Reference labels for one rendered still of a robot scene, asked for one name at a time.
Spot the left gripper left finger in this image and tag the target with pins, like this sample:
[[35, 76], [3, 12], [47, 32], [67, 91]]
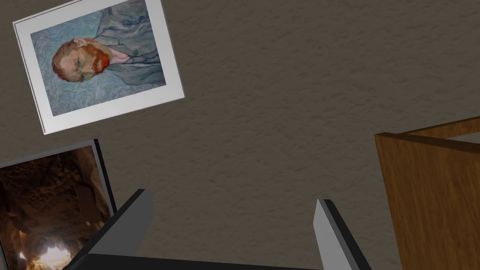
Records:
[[125, 227]]

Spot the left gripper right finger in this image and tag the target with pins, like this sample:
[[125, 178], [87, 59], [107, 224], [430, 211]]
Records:
[[332, 240]]

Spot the dark-framed brown cave picture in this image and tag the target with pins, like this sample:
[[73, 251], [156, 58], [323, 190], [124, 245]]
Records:
[[48, 206]]

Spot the brown wooden cabinet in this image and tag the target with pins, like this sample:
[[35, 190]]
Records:
[[435, 202]]

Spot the white-framed portrait painting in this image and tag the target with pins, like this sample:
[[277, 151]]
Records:
[[99, 62]]

